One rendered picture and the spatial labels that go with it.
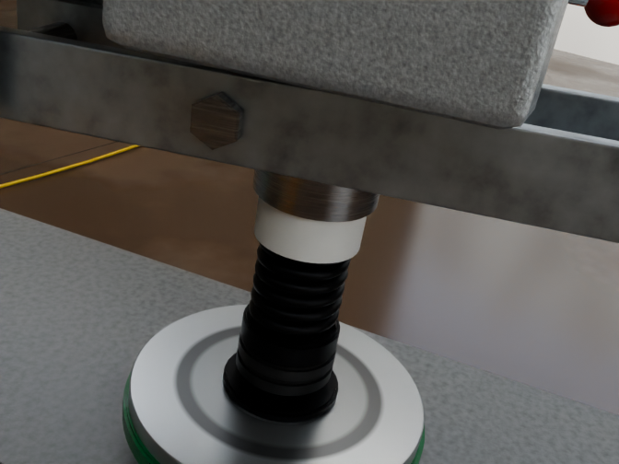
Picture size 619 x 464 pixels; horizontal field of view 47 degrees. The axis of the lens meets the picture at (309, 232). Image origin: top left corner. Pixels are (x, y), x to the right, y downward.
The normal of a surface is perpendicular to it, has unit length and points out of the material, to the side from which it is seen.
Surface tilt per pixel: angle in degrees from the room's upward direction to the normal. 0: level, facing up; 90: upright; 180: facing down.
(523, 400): 0
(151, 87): 90
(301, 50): 90
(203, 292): 0
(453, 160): 90
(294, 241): 90
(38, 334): 0
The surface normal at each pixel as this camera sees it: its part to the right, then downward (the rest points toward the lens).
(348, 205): 0.46, 0.46
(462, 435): 0.16, -0.89
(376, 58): -0.20, 0.40
